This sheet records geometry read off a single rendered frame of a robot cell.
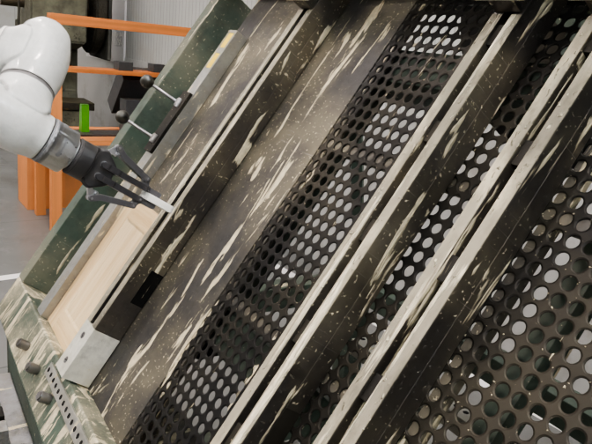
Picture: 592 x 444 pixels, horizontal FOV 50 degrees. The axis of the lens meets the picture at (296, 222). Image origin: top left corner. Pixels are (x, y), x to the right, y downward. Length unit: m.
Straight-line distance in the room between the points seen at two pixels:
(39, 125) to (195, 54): 0.92
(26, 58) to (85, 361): 0.66
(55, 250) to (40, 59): 0.88
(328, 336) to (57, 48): 0.75
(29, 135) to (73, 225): 0.84
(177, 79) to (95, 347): 0.91
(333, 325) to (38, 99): 0.67
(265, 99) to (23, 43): 0.52
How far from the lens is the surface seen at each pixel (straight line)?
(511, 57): 1.07
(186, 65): 2.05
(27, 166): 6.06
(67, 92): 7.90
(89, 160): 1.27
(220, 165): 1.45
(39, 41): 1.32
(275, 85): 1.49
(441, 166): 1.00
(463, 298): 0.85
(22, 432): 1.68
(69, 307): 1.78
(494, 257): 0.87
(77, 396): 1.47
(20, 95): 1.24
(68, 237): 2.04
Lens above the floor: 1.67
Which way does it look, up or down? 16 degrees down
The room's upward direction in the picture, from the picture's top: 6 degrees clockwise
